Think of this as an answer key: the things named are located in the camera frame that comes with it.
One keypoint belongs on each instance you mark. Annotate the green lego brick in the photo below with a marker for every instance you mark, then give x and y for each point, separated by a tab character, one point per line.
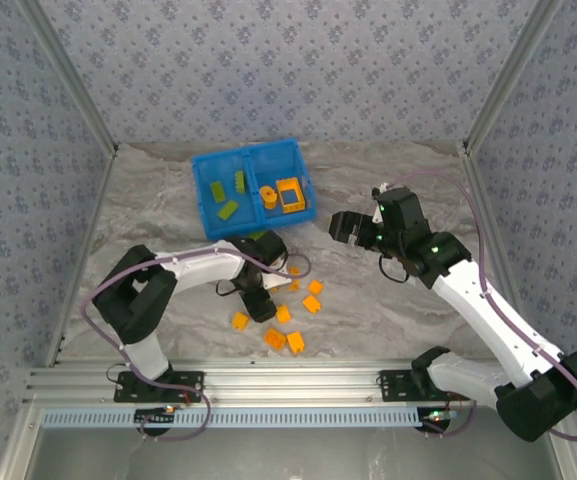
258	234
228	210
217	192
240	181

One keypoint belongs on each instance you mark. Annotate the orange lego window frame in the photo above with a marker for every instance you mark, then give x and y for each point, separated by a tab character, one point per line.
293	206

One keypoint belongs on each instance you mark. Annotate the orange round lego spool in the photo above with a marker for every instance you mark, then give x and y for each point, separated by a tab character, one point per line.
268	197

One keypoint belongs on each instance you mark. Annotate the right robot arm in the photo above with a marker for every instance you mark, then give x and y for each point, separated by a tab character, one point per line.
473	300

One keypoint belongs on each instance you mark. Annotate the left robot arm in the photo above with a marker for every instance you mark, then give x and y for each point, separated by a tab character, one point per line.
203	272

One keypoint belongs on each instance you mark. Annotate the wide aluminium mounting beam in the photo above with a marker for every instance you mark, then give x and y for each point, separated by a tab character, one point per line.
293	382

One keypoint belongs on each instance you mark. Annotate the blue plastic bin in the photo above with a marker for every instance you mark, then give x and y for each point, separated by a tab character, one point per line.
288	160
228	165

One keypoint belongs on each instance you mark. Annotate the grey metal panel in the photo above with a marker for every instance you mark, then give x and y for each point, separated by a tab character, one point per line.
293	455

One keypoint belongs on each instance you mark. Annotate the small lit circuit board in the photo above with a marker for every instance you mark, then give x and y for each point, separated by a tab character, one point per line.
433	422
153	416

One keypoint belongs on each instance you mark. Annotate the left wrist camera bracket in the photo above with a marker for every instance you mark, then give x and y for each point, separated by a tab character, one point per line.
277	281

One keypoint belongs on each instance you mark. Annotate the aluminium table edge rail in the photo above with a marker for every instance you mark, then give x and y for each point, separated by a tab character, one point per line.
475	172
89	225

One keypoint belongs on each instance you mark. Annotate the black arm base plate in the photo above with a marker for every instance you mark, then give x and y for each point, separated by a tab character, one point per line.
393	387
195	380

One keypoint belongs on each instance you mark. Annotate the aluminium frame post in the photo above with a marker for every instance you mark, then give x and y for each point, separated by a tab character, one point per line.
508	75
74	75

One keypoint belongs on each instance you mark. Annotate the aluminium frame leg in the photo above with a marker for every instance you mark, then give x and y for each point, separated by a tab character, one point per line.
20	445
572	462

